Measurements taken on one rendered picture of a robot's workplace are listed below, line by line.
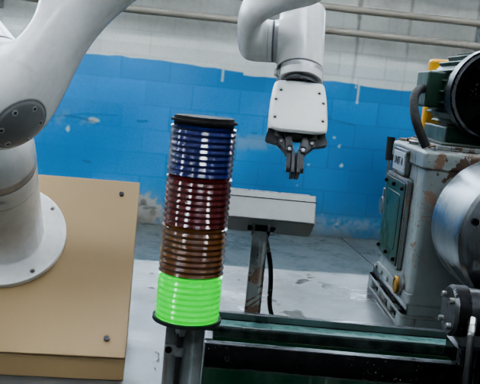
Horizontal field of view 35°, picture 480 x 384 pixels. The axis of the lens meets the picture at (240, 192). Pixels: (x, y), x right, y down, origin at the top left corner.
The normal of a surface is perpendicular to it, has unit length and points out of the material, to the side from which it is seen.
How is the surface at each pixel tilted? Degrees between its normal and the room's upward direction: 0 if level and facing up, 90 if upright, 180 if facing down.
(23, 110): 103
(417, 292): 90
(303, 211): 61
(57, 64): 95
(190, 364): 90
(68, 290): 44
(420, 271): 90
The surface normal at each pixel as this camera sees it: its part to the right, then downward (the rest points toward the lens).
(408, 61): 0.11, 0.15
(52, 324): 0.14, -0.60
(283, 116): 0.01, -0.37
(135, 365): 0.10, -0.99
